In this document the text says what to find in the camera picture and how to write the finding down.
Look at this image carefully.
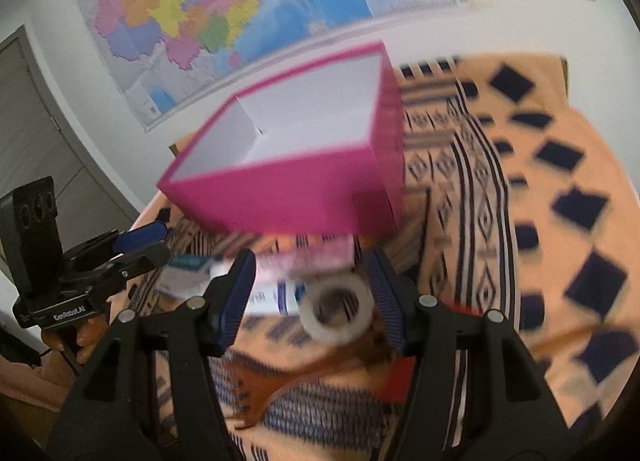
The white tube with blue print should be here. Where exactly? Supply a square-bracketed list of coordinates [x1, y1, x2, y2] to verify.
[240, 278, 311, 318]

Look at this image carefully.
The orange patterned blanket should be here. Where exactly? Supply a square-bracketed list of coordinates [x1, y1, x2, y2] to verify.
[107, 54, 637, 461]

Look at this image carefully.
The pink cardboard box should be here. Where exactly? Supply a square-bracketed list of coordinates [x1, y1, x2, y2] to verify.
[156, 41, 406, 238]

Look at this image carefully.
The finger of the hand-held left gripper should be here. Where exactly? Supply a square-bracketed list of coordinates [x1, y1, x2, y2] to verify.
[111, 221, 169, 253]
[106, 242, 172, 283]

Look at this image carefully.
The pink packet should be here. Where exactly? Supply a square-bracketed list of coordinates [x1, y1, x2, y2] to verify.
[252, 236, 359, 283]

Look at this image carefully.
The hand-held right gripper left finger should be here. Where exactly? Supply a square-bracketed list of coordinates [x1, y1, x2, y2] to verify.
[47, 248, 258, 461]

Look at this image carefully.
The person's left hand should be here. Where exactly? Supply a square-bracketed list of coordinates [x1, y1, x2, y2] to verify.
[41, 313, 108, 366]

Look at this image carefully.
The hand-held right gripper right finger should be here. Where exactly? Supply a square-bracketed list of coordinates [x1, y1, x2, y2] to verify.
[365, 248, 571, 461]

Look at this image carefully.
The brown wooden comb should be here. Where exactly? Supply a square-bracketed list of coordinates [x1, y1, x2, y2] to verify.
[220, 340, 396, 430]

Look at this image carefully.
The blue and white small box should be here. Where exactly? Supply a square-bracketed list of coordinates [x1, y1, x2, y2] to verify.
[157, 253, 227, 302]

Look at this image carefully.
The white tape roll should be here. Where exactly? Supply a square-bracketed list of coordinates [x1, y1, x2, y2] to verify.
[298, 271, 376, 344]

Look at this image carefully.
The colourful wall map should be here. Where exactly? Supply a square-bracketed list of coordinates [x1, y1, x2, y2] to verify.
[77, 0, 473, 134]

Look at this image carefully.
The person's left forearm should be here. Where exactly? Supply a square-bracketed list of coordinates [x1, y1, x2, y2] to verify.
[0, 355, 77, 412]

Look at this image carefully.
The grey door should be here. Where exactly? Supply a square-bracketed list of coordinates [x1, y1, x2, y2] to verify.
[0, 25, 142, 242]

